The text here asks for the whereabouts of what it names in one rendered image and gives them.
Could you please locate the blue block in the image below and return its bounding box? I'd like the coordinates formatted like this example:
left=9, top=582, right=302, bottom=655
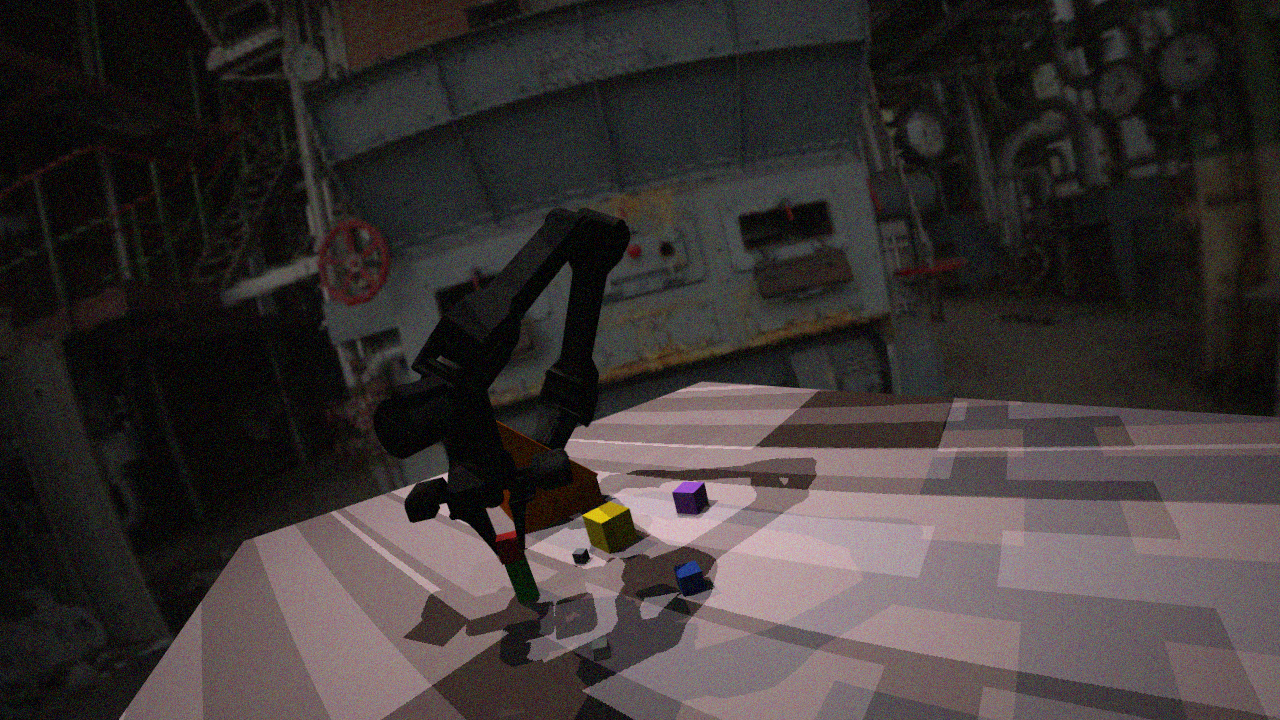
left=675, top=560, right=707, bottom=597

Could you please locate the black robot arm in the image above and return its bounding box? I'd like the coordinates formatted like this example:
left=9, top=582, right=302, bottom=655
left=374, top=208, right=630, bottom=516

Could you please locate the purple cube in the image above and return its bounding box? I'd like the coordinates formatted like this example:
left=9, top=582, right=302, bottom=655
left=672, top=482, right=709, bottom=515

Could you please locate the yellow cube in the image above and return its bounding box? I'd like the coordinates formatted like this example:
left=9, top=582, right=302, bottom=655
left=582, top=502, right=637, bottom=553

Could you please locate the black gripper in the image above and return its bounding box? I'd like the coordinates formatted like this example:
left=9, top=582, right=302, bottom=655
left=404, top=418, right=573, bottom=556

